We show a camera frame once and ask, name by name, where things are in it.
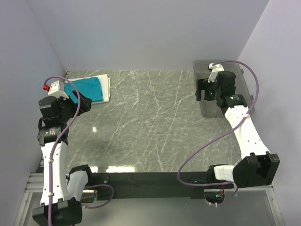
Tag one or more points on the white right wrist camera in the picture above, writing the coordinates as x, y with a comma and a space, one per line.
215, 69

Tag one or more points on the folded white t shirt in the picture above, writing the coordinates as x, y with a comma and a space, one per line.
105, 85

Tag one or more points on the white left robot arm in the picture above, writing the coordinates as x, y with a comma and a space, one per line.
60, 203

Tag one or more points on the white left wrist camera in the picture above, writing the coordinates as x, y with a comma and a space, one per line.
56, 89

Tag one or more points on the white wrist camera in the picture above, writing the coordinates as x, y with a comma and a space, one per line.
215, 69
56, 89

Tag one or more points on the black base crossbar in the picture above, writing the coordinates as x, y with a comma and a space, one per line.
129, 185

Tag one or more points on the aluminium frame rail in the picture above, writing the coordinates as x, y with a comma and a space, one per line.
35, 185

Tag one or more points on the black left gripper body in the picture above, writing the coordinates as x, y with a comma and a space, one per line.
82, 103

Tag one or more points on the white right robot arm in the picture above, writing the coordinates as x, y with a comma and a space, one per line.
257, 166

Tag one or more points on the teal t shirt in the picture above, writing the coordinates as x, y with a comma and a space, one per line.
90, 88

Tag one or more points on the clear plastic bin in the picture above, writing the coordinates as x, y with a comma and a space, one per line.
209, 109

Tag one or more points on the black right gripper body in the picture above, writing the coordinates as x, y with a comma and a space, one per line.
201, 87

